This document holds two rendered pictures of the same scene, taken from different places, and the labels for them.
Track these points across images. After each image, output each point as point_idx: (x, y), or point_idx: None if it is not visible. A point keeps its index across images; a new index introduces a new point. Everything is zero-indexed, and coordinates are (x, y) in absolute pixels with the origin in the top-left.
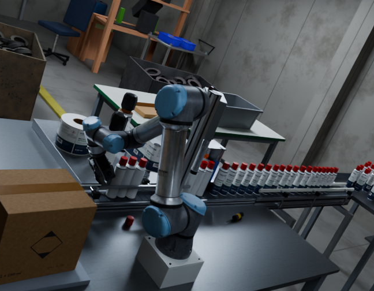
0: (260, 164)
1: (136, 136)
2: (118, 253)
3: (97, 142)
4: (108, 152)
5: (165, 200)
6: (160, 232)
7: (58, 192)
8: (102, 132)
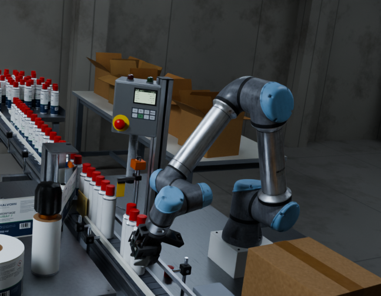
0: (59, 138)
1: (188, 172)
2: (234, 288)
3: (194, 209)
4: (59, 245)
5: (288, 191)
6: (297, 218)
7: (311, 255)
8: (193, 194)
